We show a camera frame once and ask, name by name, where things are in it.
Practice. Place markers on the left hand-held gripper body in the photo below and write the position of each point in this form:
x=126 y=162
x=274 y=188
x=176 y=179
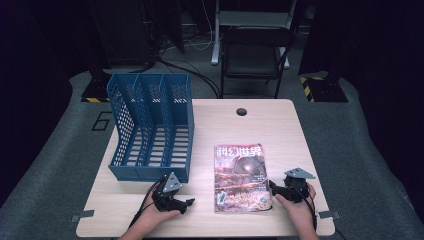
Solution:
x=165 y=196

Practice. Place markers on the red cover magazine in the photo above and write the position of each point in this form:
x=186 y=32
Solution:
x=240 y=180

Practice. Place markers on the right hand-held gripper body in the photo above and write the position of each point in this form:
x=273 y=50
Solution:
x=296 y=190

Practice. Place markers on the white metal stand frame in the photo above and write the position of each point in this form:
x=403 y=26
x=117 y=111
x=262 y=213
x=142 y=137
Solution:
x=216 y=33

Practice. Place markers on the person's right hand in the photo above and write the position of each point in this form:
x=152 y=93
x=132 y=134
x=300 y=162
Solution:
x=301 y=213

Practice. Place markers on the person's left hand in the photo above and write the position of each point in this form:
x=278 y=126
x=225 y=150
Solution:
x=153 y=218

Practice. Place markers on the dark cabinet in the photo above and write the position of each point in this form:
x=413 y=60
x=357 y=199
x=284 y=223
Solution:
x=123 y=33

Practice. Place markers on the blue plastic file rack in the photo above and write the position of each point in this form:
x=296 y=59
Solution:
x=176 y=133

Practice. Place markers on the black yellow striped stand base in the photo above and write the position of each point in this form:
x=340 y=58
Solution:
x=96 y=90
x=328 y=90

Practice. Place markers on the black folding chair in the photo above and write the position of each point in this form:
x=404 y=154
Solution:
x=255 y=56

